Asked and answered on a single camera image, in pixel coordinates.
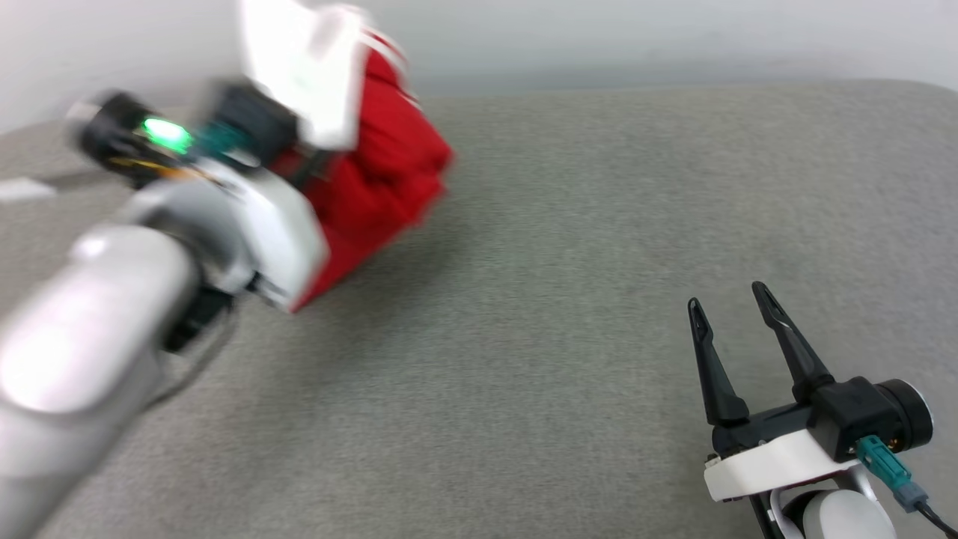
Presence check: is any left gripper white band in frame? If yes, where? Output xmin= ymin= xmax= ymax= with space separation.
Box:
xmin=131 ymin=81 xmax=330 ymax=314

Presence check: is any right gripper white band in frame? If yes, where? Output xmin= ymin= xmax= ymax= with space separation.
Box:
xmin=688 ymin=281 xmax=861 ymax=502

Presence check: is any right gripper cable teal plug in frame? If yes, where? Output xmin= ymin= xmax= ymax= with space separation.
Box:
xmin=855 ymin=436 xmax=958 ymax=537

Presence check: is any red and white garment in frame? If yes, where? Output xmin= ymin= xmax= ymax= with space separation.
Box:
xmin=239 ymin=0 xmax=456 ymax=314

